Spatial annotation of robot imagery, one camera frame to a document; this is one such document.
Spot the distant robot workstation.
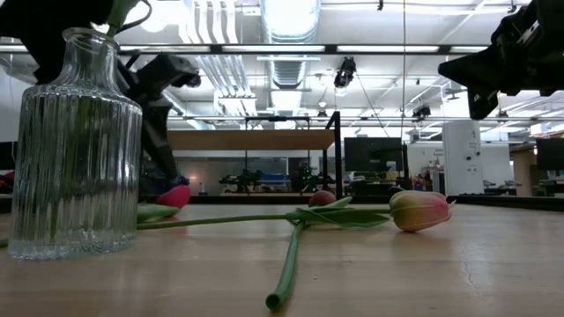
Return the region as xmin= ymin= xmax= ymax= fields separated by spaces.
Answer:
xmin=299 ymin=165 xmax=337 ymax=195
xmin=219 ymin=169 xmax=262 ymax=195

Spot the overhead light bar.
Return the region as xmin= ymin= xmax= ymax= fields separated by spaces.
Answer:
xmin=117 ymin=42 xmax=489 ymax=56

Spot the light wooden cabinet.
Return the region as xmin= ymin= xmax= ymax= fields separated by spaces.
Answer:
xmin=510 ymin=141 xmax=538 ymax=197

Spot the white pillar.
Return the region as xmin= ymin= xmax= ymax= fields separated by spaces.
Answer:
xmin=442 ymin=121 xmax=485 ymax=195

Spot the black table frame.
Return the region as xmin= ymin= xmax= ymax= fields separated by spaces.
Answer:
xmin=0 ymin=193 xmax=564 ymax=213

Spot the pink yellow tulip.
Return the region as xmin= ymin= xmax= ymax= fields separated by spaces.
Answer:
xmin=136 ymin=189 xmax=455 ymax=233

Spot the dark maroon tulip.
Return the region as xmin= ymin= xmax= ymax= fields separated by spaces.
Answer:
xmin=265 ymin=189 xmax=392 ymax=311

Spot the silver ventilation duct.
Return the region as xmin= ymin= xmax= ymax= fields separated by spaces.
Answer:
xmin=259 ymin=0 xmax=323 ymax=92

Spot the black monitor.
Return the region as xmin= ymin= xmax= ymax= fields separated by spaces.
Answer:
xmin=344 ymin=136 xmax=404 ymax=173
xmin=0 ymin=140 xmax=19 ymax=171
xmin=535 ymin=138 xmax=564 ymax=172

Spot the ribbed clear glass vase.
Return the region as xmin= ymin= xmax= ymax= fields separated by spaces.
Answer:
xmin=7 ymin=26 xmax=145 ymax=261

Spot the thin vertical pole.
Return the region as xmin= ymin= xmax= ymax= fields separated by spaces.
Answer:
xmin=401 ymin=0 xmax=407 ymax=138

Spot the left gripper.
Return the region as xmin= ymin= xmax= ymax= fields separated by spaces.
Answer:
xmin=117 ymin=53 xmax=200 ymax=181

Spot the distant black rig frame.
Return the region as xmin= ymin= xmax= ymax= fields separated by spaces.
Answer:
xmin=244 ymin=114 xmax=312 ymax=195

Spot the red tulip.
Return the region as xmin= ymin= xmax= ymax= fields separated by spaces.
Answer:
xmin=136 ymin=184 xmax=192 ymax=224

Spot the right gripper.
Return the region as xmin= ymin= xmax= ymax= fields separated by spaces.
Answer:
xmin=438 ymin=0 xmax=564 ymax=121

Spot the wooden shelf black frame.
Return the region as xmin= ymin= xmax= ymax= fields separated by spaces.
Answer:
xmin=166 ymin=111 xmax=344 ymax=200

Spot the black hanging camera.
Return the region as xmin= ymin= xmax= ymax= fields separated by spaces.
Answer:
xmin=332 ymin=55 xmax=358 ymax=89

